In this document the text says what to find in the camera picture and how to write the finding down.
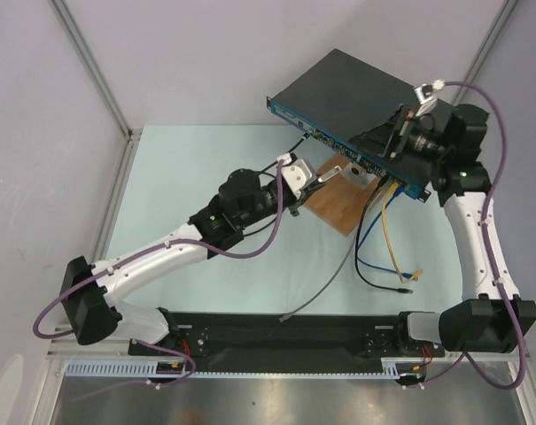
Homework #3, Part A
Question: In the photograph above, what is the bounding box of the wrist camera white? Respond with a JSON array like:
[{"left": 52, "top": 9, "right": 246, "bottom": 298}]
[
  {"left": 276, "top": 153, "right": 316, "bottom": 198},
  {"left": 414, "top": 80, "right": 446, "bottom": 118}
]

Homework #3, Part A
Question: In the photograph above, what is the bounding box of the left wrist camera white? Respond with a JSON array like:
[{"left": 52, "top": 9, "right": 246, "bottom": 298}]
[{"left": 276, "top": 153, "right": 316, "bottom": 198}]

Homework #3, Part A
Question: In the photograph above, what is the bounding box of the black transceiver plug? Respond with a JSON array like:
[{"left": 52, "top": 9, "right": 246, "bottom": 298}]
[{"left": 317, "top": 166, "right": 342, "bottom": 183}]

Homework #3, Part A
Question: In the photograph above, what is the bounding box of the black cable with teal plug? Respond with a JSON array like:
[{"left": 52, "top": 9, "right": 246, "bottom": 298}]
[{"left": 240, "top": 135, "right": 312, "bottom": 238}]

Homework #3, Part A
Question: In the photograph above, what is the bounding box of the white slotted cable duct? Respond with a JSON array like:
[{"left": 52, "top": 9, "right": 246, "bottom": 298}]
[{"left": 65, "top": 359, "right": 188, "bottom": 378}]

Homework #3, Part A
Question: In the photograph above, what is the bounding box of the yellow ethernet cable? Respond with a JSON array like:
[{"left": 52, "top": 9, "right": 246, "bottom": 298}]
[{"left": 384, "top": 184, "right": 427, "bottom": 284}]

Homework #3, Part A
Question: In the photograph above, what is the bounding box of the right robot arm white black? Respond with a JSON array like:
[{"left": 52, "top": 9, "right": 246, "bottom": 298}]
[{"left": 350, "top": 104, "right": 536, "bottom": 356}]

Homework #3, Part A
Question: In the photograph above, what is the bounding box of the grey metal switch mount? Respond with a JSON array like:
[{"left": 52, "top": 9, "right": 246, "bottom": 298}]
[{"left": 340, "top": 163, "right": 376, "bottom": 189}]

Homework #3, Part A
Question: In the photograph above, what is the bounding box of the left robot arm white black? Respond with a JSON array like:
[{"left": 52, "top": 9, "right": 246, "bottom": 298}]
[{"left": 60, "top": 160, "right": 323, "bottom": 354}]

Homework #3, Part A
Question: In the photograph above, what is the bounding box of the grey cable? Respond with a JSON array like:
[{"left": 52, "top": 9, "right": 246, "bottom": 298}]
[{"left": 279, "top": 182, "right": 386, "bottom": 325}]

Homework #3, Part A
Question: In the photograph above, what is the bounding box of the wooden board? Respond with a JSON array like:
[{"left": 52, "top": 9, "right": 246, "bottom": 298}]
[{"left": 304, "top": 154, "right": 380, "bottom": 236}]

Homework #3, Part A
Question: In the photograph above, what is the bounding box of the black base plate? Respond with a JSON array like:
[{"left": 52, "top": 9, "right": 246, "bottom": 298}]
[{"left": 128, "top": 311, "right": 501, "bottom": 374}]

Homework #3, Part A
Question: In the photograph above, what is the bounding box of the blue ethernet cable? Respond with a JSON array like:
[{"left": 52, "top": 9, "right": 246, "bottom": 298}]
[{"left": 358, "top": 194, "right": 417, "bottom": 283}]

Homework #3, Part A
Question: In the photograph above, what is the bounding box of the black ethernet cable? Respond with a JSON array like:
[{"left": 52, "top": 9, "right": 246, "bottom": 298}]
[{"left": 354, "top": 177, "right": 415, "bottom": 297}]

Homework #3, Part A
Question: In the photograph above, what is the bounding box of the blue black network switch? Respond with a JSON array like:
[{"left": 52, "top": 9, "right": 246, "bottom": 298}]
[{"left": 267, "top": 49, "right": 431, "bottom": 202}]

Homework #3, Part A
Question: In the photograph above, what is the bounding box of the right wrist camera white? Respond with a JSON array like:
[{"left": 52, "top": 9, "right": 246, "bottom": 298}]
[{"left": 414, "top": 80, "right": 446, "bottom": 118}]

